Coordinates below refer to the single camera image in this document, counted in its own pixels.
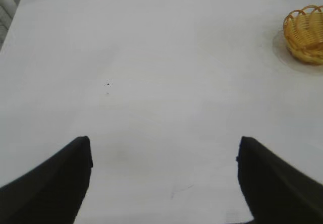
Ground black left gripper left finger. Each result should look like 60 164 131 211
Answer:
0 135 93 224

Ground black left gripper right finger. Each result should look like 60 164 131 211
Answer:
236 136 323 224

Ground yellow woven wicker basket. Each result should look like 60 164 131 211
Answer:
282 5 323 65

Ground grey ribbed background panel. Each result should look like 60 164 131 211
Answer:
0 0 28 52

